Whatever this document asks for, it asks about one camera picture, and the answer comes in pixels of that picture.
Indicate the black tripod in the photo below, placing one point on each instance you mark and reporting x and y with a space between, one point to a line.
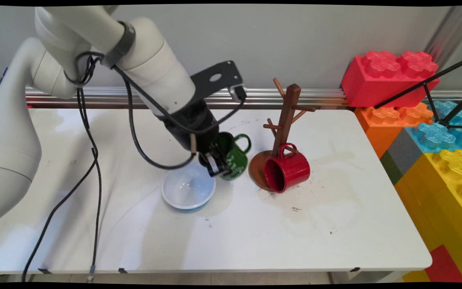
429 96

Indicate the large red toy block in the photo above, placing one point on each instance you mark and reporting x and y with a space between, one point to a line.
365 86

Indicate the horizontal aluminium rail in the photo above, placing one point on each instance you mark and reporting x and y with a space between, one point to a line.
319 96

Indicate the white bowl with blue rim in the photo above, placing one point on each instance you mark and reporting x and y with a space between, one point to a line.
185 188

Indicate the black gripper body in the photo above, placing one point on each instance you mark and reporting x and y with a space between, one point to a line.
193 124

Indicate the green enamel mug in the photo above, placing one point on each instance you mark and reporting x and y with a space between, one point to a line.
237 162

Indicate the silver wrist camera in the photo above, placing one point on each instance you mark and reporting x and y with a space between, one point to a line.
239 93

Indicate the large grey toy block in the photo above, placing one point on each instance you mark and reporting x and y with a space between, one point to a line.
404 152

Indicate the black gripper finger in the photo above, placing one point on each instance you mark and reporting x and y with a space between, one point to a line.
214 165
222 150

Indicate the brown wooden mug tree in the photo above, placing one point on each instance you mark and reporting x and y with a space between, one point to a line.
289 112

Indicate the red enamel mug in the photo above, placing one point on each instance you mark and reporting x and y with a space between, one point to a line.
293 170

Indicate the flat red toy block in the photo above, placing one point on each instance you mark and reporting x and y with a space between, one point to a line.
443 267

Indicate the slanted aluminium post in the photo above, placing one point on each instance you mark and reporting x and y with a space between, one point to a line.
449 32

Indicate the large blue toy block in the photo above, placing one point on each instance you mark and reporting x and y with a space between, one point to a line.
435 136

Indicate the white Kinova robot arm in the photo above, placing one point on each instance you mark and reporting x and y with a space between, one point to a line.
155 68

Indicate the large yellow toy block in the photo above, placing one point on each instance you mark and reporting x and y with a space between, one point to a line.
439 192

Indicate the large orange toy block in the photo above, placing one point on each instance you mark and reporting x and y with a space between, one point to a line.
379 128

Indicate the large dark green toy block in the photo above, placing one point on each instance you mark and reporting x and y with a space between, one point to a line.
391 168

